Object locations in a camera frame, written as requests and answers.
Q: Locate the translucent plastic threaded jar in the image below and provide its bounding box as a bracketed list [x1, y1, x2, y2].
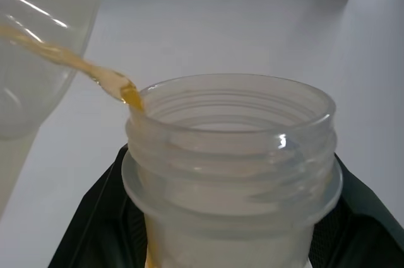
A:
[121, 73, 344, 268]

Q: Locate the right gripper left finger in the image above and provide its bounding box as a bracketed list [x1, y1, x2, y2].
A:
[47, 146, 150, 268]

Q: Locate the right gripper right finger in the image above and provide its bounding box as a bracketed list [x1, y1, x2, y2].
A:
[307, 153, 404, 268]

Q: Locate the clear plastic pouring container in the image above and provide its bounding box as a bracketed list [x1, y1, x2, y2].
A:
[0, 0, 107, 218]

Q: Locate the orange liquid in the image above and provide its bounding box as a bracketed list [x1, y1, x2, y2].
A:
[0, 24, 146, 114]

